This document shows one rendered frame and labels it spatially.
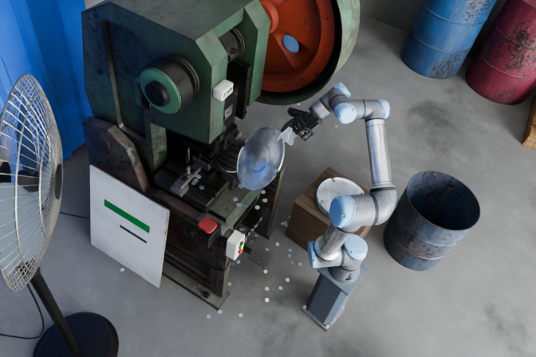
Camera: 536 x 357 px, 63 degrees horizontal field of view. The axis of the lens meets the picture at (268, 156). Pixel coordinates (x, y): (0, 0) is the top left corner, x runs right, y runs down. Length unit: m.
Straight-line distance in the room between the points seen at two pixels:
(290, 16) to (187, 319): 1.61
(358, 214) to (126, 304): 1.43
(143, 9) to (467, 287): 2.38
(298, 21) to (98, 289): 1.73
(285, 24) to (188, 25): 0.54
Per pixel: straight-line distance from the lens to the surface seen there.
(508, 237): 3.40
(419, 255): 2.75
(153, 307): 2.52
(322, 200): 2.49
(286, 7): 1.92
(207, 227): 1.84
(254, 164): 1.92
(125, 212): 2.34
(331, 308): 2.36
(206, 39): 1.51
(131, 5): 1.66
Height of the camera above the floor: 2.30
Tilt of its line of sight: 47 degrees down
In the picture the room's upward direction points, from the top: 11 degrees clockwise
